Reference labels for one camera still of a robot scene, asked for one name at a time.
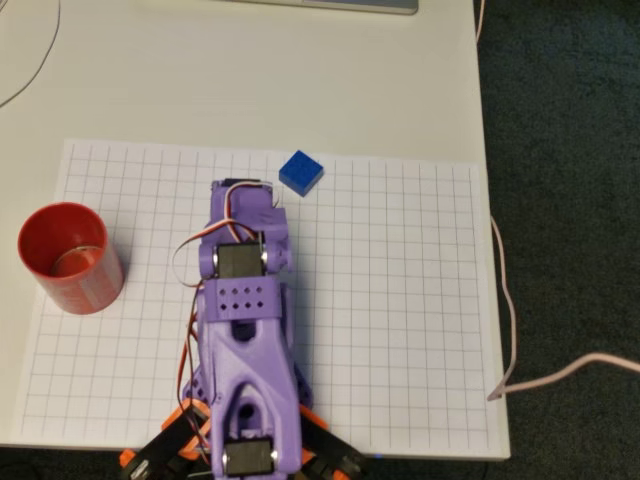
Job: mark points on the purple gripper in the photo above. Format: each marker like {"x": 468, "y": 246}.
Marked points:
{"x": 239, "y": 190}

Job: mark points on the blue toy brick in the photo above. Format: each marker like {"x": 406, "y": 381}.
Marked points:
{"x": 301, "y": 172}

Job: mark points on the purple robot arm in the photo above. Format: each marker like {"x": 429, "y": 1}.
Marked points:
{"x": 240, "y": 360}

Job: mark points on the red printed cup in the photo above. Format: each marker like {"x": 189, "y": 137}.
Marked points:
{"x": 90, "y": 290}

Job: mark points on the white grid paper sheet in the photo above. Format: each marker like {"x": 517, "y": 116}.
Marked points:
{"x": 400, "y": 300}

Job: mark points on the silver laptop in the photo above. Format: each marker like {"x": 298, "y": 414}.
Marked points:
{"x": 350, "y": 6}

